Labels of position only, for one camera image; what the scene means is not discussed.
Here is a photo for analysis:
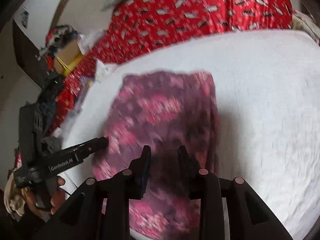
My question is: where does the purple pink floral garment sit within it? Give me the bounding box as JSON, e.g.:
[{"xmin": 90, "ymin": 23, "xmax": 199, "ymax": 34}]
[{"xmin": 92, "ymin": 72, "xmax": 218, "ymax": 239}]

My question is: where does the pile of dark clothes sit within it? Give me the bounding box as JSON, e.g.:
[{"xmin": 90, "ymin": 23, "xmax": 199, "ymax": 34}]
[{"xmin": 39, "ymin": 25, "xmax": 82, "ymax": 134}]

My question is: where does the person's left hand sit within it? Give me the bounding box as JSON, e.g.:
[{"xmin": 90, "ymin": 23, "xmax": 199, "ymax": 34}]
[{"xmin": 50, "ymin": 176, "xmax": 66, "ymax": 215}]

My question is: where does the white plastic bag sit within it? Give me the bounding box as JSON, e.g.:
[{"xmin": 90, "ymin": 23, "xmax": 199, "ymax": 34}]
[{"xmin": 95, "ymin": 59, "xmax": 118, "ymax": 83}]

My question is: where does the white quilted bed sheet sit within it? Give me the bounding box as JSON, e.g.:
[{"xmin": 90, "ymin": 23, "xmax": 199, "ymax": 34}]
[{"xmin": 62, "ymin": 30, "xmax": 319, "ymax": 239}]

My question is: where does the red penguin print quilt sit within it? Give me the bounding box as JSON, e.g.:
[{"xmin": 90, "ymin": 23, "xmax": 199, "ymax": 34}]
[{"xmin": 49, "ymin": 0, "xmax": 293, "ymax": 132}]

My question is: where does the cardboard box with yellow strap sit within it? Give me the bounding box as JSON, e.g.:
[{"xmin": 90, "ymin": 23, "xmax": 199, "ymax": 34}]
[{"xmin": 54, "ymin": 40, "xmax": 84, "ymax": 76}]

